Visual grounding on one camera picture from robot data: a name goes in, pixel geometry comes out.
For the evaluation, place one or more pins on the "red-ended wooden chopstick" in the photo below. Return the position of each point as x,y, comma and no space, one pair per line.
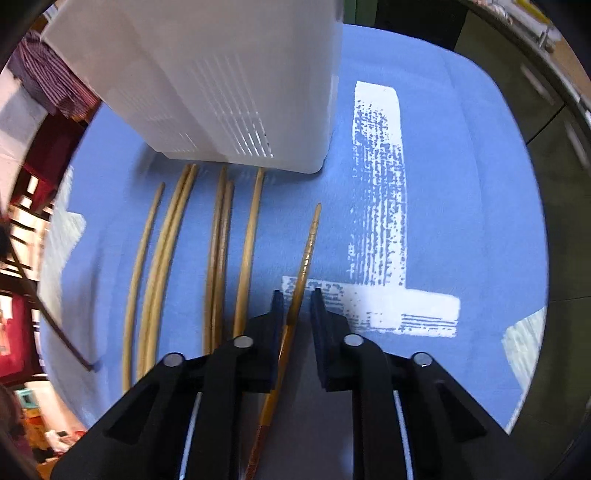
307,258

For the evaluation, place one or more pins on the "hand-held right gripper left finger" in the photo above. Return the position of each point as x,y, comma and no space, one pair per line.
273,332

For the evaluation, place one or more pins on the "blue printed tablecloth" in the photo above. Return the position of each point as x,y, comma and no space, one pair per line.
461,207

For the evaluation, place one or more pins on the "dark wooden chair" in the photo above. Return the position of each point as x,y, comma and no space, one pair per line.
51,152

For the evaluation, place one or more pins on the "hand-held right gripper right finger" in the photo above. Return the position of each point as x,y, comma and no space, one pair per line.
318,323

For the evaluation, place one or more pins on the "white plastic utensil holder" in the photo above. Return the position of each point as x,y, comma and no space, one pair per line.
207,69

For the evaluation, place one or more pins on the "bunch of plain wooden chopsticks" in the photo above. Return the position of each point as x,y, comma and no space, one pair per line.
247,258

